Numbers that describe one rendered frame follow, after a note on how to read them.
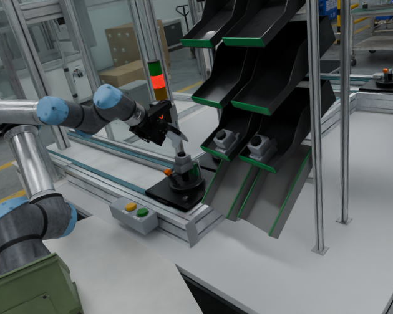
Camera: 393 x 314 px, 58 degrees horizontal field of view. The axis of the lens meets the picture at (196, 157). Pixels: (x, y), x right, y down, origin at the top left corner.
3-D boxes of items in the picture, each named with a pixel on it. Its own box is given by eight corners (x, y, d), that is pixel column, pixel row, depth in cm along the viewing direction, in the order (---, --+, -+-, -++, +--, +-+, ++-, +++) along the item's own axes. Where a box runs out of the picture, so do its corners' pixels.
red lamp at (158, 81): (158, 89, 141) (155, 76, 139) (150, 88, 144) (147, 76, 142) (168, 85, 144) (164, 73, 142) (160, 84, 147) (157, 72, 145)
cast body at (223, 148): (229, 159, 102) (218, 143, 98) (219, 156, 106) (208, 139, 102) (246, 139, 104) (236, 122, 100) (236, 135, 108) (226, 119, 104)
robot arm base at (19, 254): (-8, 285, 92) (-18, 249, 95) (9, 291, 105) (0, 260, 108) (52, 258, 97) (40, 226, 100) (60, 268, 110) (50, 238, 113)
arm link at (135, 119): (125, 99, 116) (141, 101, 110) (135, 105, 119) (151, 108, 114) (116, 119, 115) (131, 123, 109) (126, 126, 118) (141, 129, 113)
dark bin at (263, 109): (271, 116, 85) (258, 93, 80) (234, 108, 95) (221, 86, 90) (336, 40, 91) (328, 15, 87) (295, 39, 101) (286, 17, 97)
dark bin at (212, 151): (230, 162, 102) (218, 145, 97) (203, 151, 112) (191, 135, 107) (288, 95, 108) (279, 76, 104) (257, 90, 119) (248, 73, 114)
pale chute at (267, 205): (277, 239, 99) (269, 236, 96) (245, 220, 109) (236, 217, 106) (321, 149, 100) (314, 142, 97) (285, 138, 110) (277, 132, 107)
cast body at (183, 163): (181, 174, 133) (179, 157, 130) (173, 171, 136) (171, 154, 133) (197, 166, 138) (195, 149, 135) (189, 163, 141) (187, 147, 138)
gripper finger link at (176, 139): (182, 152, 127) (160, 141, 124) (189, 137, 128) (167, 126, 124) (186, 153, 125) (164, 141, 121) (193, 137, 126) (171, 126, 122)
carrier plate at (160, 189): (188, 213, 125) (186, 208, 124) (145, 195, 141) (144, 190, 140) (231, 181, 139) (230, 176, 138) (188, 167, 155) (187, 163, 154)
